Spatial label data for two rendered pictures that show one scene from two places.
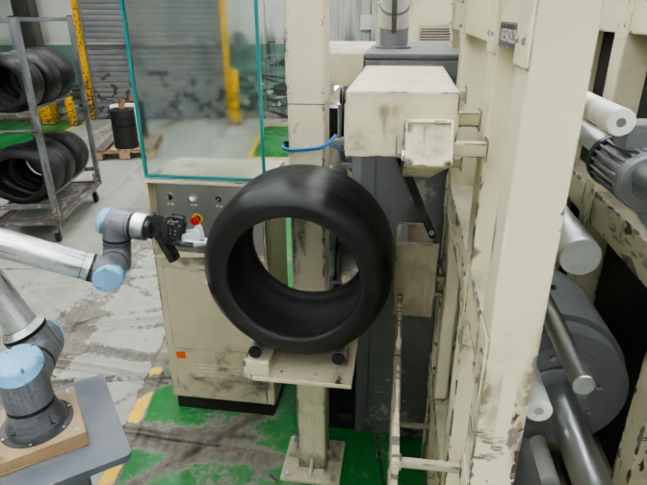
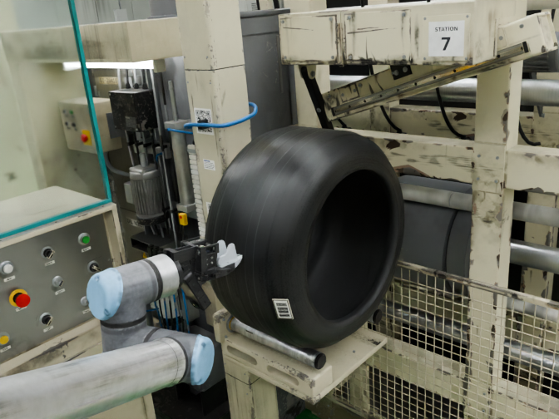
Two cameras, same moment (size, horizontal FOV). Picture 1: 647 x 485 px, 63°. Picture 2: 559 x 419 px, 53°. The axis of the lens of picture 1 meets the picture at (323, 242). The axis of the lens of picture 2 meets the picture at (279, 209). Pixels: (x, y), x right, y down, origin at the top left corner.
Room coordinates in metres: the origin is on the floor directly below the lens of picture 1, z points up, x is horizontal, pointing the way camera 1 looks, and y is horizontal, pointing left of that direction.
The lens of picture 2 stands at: (0.80, 1.31, 1.80)
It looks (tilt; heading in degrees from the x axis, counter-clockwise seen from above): 20 degrees down; 305
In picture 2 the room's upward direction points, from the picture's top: 5 degrees counter-clockwise
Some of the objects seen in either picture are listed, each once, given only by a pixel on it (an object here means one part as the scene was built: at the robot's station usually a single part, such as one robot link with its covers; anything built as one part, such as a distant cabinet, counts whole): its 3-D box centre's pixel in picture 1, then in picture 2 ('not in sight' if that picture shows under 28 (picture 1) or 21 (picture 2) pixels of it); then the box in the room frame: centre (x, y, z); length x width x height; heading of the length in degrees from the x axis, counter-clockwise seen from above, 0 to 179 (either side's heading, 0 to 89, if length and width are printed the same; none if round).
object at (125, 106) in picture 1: (128, 125); not in sight; (8.09, 2.95, 0.38); 1.20 x 0.80 x 0.76; 9
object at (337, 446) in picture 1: (314, 457); not in sight; (1.89, 0.05, 0.02); 0.27 x 0.27 x 0.04; 82
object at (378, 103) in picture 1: (401, 104); (388, 33); (1.46, -0.21, 1.71); 0.61 x 0.25 x 0.15; 172
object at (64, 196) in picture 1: (35, 125); not in sight; (5.09, 2.74, 0.96); 1.36 x 0.71 x 1.92; 1
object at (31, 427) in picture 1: (33, 411); not in sight; (1.42, 0.98, 0.71); 0.19 x 0.19 x 0.10
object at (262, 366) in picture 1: (268, 339); (274, 358); (1.65, 0.20, 0.84); 0.36 x 0.09 x 0.06; 172
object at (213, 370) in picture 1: (226, 289); (46, 393); (2.41, 0.50, 0.63); 0.56 x 0.41 x 1.27; 82
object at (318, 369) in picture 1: (305, 350); (305, 347); (1.63, 0.07, 0.80); 0.37 x 0.36 x 0.02; 82
